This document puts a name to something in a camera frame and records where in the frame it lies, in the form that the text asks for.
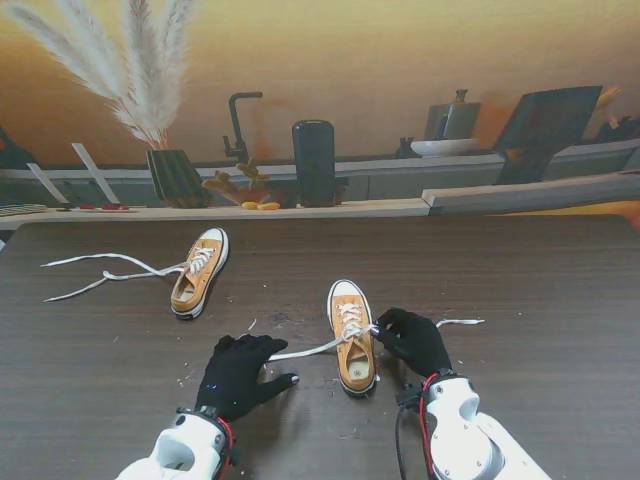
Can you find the right robot hand black glove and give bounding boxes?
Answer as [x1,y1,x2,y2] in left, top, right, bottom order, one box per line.
[373,307,454,379]

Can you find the left robot hand black glove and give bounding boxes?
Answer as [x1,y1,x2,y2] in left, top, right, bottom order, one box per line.
[194,333,301,424]

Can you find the white shoelace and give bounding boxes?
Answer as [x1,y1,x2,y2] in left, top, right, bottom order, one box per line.
[267,302,485,362]
[40,244,214,304]

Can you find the printed kitchen backdrop banner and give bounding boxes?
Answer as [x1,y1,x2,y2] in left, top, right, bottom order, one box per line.
[0,0,640,231]

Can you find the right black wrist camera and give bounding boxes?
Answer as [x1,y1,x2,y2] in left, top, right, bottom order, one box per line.
[395,383,424,409]

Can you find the left arm red cable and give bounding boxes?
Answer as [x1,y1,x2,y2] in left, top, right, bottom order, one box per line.
[217,417,236,480]

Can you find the arm red cable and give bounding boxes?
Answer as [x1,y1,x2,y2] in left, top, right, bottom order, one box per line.
[418,374,441,480]
[217,417,236,480]

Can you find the right arm red cable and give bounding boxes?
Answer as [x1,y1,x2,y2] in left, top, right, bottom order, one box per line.
[418,374,441,480]

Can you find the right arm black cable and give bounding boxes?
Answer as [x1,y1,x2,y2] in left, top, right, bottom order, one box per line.
[393,404,407,480]

